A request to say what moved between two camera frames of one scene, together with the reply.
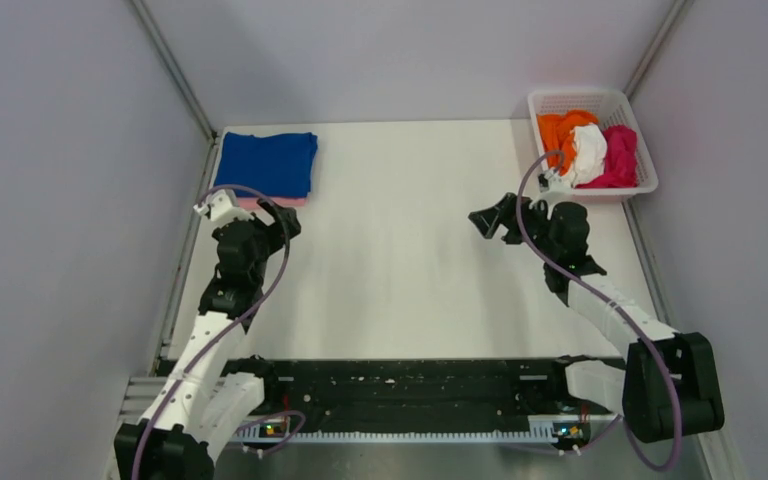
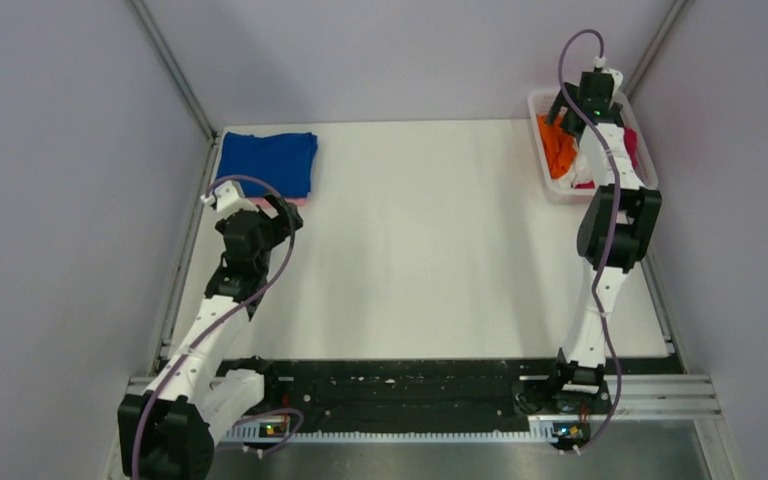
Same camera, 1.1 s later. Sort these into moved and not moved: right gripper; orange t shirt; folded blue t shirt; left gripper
Moved: right gripper
Not moved: left gripper; folded blue t shirt; orange t shirt
